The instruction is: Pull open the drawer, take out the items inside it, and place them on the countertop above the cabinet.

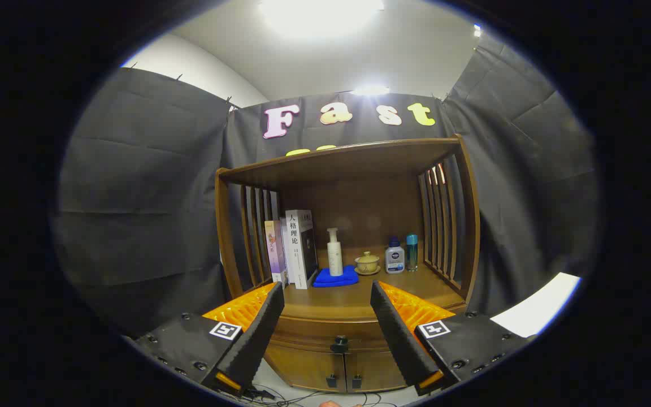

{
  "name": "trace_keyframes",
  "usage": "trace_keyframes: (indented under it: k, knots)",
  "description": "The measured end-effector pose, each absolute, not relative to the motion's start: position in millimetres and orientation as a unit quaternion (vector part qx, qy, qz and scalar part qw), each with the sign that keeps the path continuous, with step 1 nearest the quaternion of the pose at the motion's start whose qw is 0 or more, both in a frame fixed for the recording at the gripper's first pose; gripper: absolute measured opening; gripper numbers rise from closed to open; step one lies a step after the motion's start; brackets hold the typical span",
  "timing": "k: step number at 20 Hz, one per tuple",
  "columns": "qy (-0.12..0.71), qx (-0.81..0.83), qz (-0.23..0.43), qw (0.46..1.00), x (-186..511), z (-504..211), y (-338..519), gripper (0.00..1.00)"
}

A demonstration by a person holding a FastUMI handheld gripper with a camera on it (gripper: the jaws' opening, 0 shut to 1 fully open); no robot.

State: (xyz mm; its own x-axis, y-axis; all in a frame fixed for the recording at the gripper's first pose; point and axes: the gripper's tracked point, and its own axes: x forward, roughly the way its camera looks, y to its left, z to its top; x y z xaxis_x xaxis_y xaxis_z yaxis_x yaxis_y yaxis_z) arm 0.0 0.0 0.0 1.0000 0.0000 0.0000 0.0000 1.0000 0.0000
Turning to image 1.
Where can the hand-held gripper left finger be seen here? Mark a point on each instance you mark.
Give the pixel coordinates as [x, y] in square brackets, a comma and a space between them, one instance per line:
[257, 339]

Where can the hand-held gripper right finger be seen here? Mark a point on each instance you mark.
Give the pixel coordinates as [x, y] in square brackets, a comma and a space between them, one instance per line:
[399, 339]

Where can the wooden drawer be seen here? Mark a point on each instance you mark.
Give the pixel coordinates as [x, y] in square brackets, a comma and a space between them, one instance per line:
[325, 330]

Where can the wooden cabinet door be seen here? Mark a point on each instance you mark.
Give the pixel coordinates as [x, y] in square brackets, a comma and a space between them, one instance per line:
[303, 367]
[376, 370]

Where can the wooden countertop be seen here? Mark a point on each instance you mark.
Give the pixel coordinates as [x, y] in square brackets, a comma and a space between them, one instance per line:
[331, 299]

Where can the wooden cabinet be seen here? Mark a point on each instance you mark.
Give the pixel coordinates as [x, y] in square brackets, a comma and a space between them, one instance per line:
[359, 209]

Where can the white lotion bottle blue cap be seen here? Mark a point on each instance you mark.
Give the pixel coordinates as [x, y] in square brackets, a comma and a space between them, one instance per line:
[394, 260]

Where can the yellow lidded tea cup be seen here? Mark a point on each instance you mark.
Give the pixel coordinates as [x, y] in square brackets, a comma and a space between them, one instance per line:
[367, 263]

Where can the teal bottle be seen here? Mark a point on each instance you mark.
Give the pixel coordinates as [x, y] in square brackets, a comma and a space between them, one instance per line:
[412, 251]

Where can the blue folded cloth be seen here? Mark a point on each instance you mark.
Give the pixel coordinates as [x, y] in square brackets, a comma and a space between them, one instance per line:
[331, 280]

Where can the purple book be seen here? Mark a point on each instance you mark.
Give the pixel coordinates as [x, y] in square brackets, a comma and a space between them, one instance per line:
[274, 249]

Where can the white and black book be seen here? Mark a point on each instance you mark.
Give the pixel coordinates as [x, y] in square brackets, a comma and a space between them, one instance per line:
[297, 254]

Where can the thin white book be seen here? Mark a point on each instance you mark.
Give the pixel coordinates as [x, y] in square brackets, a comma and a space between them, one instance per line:
[283, 243]

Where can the white pump bottle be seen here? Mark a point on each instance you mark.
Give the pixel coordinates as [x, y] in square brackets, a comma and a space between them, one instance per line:
[335, 257]

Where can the white flat board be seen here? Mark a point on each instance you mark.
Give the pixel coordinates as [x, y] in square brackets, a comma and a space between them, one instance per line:
[540, 305]

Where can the black backdrop cloth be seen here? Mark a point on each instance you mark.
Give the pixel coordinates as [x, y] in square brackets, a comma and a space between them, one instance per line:
[144, 198]

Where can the small ceiling light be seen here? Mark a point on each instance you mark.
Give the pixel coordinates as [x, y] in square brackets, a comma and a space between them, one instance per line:
[370, 90]

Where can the large ceiling light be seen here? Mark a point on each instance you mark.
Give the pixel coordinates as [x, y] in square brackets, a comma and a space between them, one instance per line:
[320, 17]

